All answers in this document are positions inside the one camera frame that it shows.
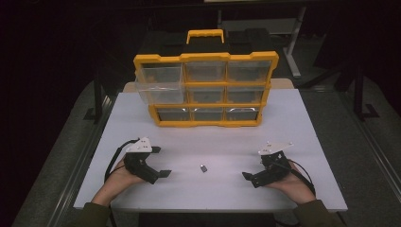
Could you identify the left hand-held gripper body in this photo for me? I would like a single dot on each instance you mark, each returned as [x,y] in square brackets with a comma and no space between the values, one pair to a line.
[136,159]

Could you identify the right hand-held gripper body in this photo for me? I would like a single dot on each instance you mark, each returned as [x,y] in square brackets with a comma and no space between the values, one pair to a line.
[275,165]

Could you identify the small grey adapter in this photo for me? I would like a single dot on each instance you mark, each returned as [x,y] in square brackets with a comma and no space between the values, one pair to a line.
[203,168]

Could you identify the clear plastic pulled-out drawer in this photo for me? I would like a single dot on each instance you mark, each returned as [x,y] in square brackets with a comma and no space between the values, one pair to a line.
[160,92]

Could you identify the person's left hand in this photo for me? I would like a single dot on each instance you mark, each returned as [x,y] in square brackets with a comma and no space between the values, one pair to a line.
[121,181]

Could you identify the person's right hand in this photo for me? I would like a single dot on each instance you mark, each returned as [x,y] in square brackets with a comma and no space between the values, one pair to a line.
[294,187]

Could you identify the black metal stand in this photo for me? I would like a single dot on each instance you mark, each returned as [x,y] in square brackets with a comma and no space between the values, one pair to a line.
[97,94]
[359,94]

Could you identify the set of closed clear drawers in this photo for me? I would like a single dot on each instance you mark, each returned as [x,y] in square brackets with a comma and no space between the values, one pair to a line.
[205,72]

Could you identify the yellow black drawer organizer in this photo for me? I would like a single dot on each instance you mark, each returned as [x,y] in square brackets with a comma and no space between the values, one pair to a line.
[205,57]

